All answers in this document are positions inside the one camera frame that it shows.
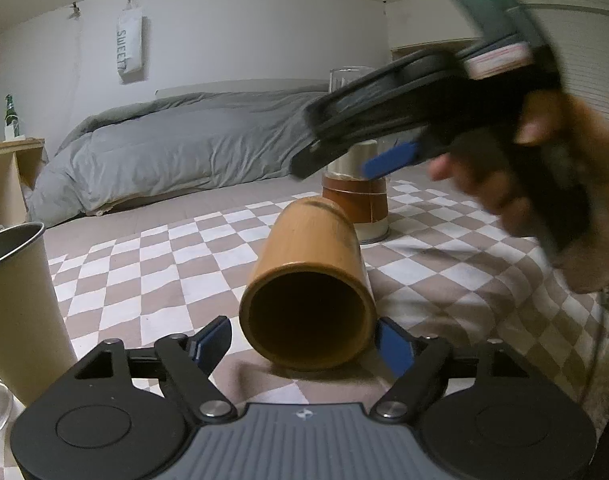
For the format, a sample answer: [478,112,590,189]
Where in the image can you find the olive metal cup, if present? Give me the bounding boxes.
[0,222,77,406]

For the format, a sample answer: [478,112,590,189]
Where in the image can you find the orange bamboo cup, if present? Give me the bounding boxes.
[239,196,377,372]

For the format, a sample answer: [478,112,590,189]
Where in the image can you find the white hanging sweet bag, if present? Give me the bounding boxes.
[116,0,144,84]

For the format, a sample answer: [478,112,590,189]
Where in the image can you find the brown and cream paper cup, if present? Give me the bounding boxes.
[321,140,389,244]

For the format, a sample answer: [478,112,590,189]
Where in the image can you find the green glass bottle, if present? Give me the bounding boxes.
[4,94,20,142]

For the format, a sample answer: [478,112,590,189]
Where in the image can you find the wooden low shelf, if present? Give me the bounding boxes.
[0,139,46,226]

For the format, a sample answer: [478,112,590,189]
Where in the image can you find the checkered brown white cloth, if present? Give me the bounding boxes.
[0,179,609,480]

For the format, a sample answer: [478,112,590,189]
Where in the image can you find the person's right hand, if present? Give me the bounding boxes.
[429,90,609,294]

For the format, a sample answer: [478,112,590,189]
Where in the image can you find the grey duvet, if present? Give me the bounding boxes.
[27,84,326,226]

